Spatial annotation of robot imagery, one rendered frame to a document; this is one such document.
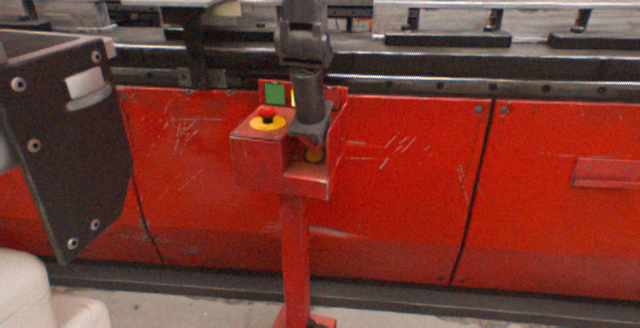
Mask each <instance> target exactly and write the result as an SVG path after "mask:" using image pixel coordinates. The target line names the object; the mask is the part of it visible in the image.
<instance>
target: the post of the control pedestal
mask: <svg viewBox="0 0 640 328"><path fill-rule="evenodd" d="M278 197H279V215H280V234H281V251H282V270H283V288H284V307H285V326H286V328H306V323H307V319H308V317H310V299H309V234H308V197H304V196H298V195H292V194H286V193H284V192H282V193H278Z"/></svg>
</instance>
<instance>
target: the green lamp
mask: <svg viewBox="0 0 640 328"><path fill-rule="evenodd" d="M265 93H266V103H271V104H280V105H285V85H277V84H267V83H265Z"/></svg>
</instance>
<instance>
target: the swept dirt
mask: <svg viewBox="0 0 640 328"><path fill-rule="evenodd" d="M50 289H52V290H57V291H61V292H66V293H71V292H75V291H103V292H109V291H111V290H100V289H90V288H72V287H61V286H50ZM169 296H177V295H169ZM177 297H185V298H188V299H191V300H205V301H210V302H222V303H225V304H227V305H253V304H258V303H260V304H265V305H277V306H282V307H284V304H283V302H273V301H255V300H244V299H229V298H219V297H209V296H195V297H191V295H186V296H177ZM310 308H318V309H331V308H330V307H318V306H310ZM436 317H438V318H439V319H441V321H443V322H447V323H457V324H461V325H468V324H476V325H478V326H480V327H482V328H492V327H507V326H509V325H511V324H517V325H520V326H522V327H523V328H562V327H555V326H545V325H539V324H537V323H513V322H506V321H497V320H482V319H473V318H461V317H451V316H436Z"/></svg>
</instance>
